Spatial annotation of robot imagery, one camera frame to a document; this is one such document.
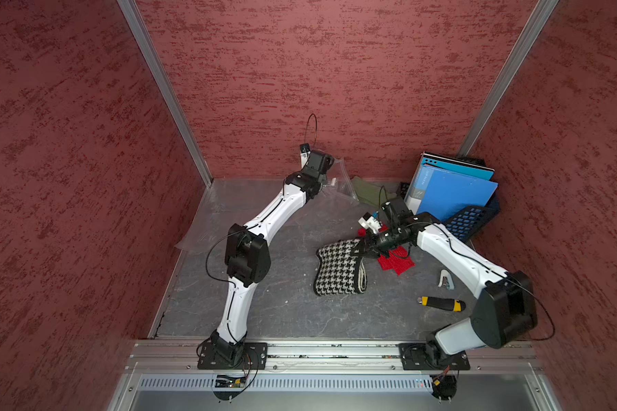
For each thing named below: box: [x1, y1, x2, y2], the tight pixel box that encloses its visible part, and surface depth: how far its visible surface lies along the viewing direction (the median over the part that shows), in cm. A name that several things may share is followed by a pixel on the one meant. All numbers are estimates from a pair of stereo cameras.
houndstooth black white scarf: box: [313, 238, 368, 297], surface depth 79 cm
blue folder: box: [405, 163, 499, 221], surface depth 89 cm
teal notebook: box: [419, 151, 496, 180], surface depth 87 cm
